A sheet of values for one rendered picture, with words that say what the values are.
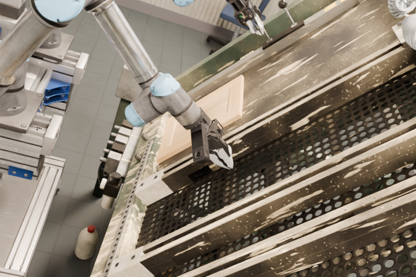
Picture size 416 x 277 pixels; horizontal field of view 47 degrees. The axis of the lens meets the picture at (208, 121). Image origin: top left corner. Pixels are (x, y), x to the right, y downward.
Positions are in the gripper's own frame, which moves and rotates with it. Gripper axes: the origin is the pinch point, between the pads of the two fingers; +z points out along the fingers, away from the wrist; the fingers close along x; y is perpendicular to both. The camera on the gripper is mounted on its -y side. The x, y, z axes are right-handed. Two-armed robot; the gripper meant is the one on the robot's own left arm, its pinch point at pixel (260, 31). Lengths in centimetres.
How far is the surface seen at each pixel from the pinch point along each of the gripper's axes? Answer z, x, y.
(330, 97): 8, 19, 60
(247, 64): 9.8, -13.3, -0.8
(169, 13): 33, -138, -301
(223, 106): 10.5, -24.4, 22.2
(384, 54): 6, 38, 57
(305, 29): 9.8, 15.2, -0.8
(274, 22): 8.7, 1.9, -24.8
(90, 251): 44, -133, 23
